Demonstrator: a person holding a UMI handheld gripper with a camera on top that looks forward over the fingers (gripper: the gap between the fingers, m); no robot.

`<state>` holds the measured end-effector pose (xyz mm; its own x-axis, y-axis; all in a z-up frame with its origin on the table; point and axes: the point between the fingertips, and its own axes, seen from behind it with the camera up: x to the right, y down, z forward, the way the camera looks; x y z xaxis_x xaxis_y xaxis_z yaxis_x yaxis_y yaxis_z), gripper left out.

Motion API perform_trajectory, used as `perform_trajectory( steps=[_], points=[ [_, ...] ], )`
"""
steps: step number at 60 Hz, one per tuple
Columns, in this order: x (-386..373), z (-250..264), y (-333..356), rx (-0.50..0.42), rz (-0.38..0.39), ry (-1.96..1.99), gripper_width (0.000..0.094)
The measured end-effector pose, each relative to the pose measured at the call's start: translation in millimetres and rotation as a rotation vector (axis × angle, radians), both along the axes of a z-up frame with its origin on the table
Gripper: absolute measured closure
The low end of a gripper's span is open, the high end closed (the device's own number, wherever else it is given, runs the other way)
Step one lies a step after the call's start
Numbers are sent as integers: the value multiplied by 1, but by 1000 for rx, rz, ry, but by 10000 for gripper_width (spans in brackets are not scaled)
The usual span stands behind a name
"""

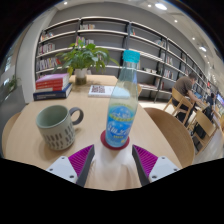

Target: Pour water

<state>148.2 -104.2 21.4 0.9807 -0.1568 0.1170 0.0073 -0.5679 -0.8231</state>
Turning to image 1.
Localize wooden slat-frame chair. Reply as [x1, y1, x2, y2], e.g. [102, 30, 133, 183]
[162, 87, 195, 127]
[188, 109, 218, 148]

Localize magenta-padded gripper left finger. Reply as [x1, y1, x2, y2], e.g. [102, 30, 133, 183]
[45, 144, 96, 188]

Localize small green window plant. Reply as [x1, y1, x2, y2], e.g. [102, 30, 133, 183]
[7, 75, 18, 93]

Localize white patterned-cover book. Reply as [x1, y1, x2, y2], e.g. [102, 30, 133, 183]
[88, 84, 116, 98]

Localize person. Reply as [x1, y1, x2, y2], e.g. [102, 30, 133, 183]
[205, 92, 217, 112]
[172, 72, 202, 118]

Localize ceiling lights group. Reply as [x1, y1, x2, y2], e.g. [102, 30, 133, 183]
[63, 0, 208, 53]

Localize wooden curved-back chair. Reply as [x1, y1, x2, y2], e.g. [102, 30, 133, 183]
[136, 83, 144, 98]
[143, 107, 196, 168]

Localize grey bookshelf unit with books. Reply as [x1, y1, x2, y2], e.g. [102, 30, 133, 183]
[34, 15, 214, 104]

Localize red book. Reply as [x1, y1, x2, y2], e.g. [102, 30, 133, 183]
[35, 79, 71, 94]

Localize clear water bottle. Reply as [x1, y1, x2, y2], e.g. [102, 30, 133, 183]
[104, 49, 141, 149]

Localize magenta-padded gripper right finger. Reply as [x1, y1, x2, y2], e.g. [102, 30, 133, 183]
[131, 144, 183, 187]

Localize pink book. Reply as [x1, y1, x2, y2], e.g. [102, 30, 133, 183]
[35, 73, 70, 86]

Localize dark blue book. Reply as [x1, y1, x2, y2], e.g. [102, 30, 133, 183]
[32, 83, 73, 102]

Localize green potted plant, white pot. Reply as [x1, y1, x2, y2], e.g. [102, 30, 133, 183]
[54, 39, 120, 86]

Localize grey-green patterned mug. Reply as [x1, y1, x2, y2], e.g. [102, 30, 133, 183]
[35, 104, 85, 151]

